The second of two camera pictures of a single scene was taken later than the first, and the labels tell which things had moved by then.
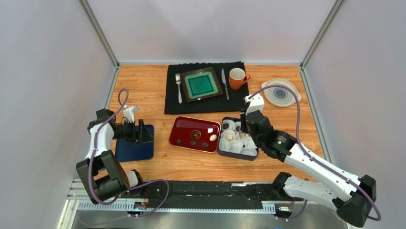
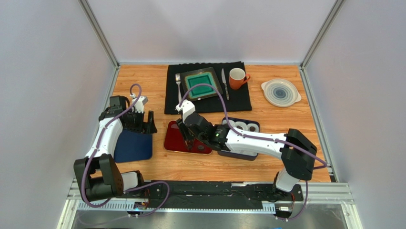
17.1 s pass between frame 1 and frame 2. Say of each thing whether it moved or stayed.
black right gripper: moved
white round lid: stayed
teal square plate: stayed
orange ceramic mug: stayed
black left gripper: moved
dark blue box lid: stayed
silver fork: stayed
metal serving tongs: moved
